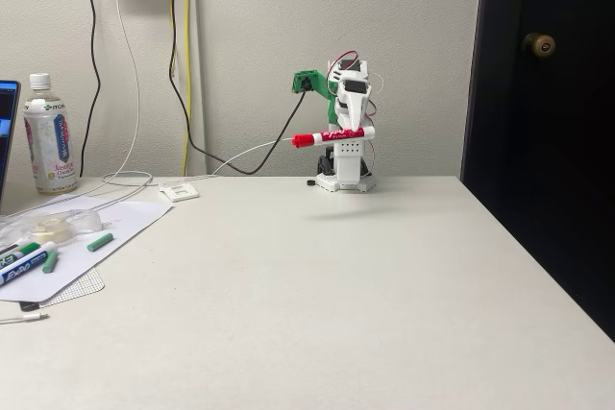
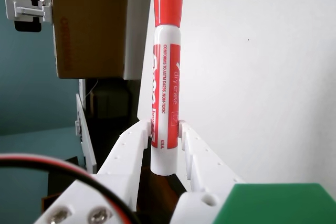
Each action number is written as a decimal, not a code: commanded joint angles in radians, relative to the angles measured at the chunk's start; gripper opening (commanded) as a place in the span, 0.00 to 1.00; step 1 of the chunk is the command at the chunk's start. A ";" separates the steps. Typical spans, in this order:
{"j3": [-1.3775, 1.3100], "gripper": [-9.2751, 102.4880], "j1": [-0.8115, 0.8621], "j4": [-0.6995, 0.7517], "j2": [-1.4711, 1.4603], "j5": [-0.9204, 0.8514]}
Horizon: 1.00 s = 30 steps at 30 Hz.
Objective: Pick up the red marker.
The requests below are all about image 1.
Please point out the green marker cap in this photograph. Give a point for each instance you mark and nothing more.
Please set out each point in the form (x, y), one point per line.
(50, 262)
(100, 241)

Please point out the jasmine tea plastic bottle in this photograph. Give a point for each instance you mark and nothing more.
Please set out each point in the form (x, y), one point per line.
(50, 141)

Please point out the red dry erase marker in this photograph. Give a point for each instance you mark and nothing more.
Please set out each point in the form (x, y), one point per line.
(331, 135)

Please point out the brass door knob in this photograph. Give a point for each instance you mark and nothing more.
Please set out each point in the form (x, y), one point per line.
(539, 44)

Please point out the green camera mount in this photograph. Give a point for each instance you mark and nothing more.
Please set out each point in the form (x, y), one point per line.
(312, 79)

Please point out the blue dry erase marker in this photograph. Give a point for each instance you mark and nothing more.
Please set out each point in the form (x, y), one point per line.
(24, 268)

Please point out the white square plastic plate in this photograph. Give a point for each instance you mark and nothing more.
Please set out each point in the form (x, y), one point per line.
(179, 190)

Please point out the white mesh mat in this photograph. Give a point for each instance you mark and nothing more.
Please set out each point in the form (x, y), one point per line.
(81, 287)

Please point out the small black card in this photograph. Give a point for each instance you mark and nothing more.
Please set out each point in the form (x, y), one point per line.
(29, 306)

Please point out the clear bag with tape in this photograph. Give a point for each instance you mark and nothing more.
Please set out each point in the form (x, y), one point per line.
(53, 227)

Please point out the black clamp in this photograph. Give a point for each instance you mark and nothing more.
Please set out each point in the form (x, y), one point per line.
(327, 162)

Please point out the white paper sheet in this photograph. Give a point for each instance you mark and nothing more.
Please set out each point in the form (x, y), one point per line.
(130, 218)

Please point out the green dry erase marker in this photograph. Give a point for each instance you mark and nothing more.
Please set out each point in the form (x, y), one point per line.
(19, 249)

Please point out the dark door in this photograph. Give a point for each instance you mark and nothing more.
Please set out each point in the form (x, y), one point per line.
(552, 165)

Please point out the laptop computer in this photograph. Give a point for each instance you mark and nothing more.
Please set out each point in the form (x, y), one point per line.
(7, 141)

